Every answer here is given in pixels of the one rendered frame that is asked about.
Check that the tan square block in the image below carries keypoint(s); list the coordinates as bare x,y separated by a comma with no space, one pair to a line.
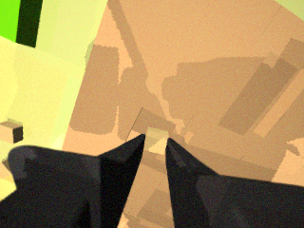
155,140
11,132
4,169

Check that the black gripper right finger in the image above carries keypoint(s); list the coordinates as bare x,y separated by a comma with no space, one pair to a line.
202,198

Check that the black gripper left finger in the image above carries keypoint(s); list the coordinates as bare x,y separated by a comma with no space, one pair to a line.
105,180

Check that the lime green block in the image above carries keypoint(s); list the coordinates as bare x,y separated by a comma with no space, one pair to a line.
19,20

